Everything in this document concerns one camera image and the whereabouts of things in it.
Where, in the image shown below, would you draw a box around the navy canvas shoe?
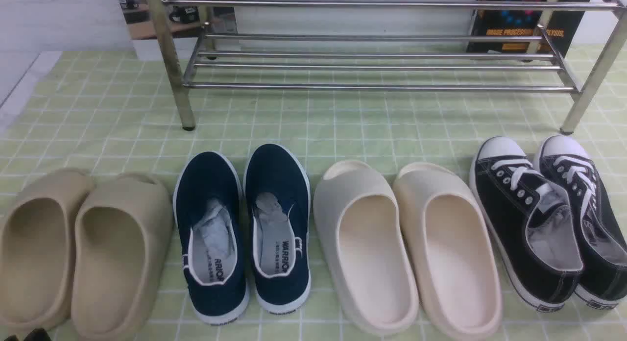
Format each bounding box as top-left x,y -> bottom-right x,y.
172,151 -> 249,325
243,143 -> 312,315

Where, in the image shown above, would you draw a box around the photo poster behind rack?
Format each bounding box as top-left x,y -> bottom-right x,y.
116,0 -> 239,41

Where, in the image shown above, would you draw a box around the metal shoe rack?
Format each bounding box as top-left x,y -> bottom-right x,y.
146,0 -> 626,135

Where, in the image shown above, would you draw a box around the cream slipper left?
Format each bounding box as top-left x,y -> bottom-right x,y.
312,160 -> 419,336

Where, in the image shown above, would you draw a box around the cream slipper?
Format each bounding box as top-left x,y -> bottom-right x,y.
392,162 -> 503,341
312,160 -> 419,336

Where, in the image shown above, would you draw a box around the cream slipper right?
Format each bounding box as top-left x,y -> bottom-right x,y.
392,162 -> 503,341

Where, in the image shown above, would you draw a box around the tan slipper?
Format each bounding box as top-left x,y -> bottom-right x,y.
71,172 -> 174,341
0,168 -> 96,331

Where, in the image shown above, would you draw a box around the green checked tablecloth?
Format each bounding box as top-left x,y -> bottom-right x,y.
0,48 -> 626,341

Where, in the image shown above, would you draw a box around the black canvas sneaker left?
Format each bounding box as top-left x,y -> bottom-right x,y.
469,136 -> 584,314

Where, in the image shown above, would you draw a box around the black canvas sneaker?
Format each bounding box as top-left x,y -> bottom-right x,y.
533,135 -> 627,311
469,136 -> 584,314

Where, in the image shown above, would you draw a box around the black canvas sneaker right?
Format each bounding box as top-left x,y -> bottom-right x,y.
533,135 -> 627,311

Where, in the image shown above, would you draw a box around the tan slipper far left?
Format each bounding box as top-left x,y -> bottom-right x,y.
0,168 -> 96,331

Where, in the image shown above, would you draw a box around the black image processing book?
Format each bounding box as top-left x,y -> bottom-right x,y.
466,0 -> 584,56

